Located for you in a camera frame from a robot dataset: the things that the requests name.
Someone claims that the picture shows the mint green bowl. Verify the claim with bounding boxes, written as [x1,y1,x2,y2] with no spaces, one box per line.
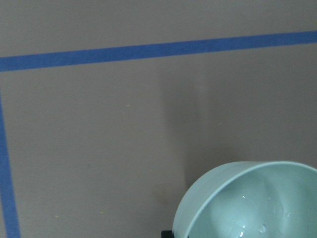
[172,161,317,238]

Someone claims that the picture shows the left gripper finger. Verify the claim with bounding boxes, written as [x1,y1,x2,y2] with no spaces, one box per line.
[161,230,174,238]

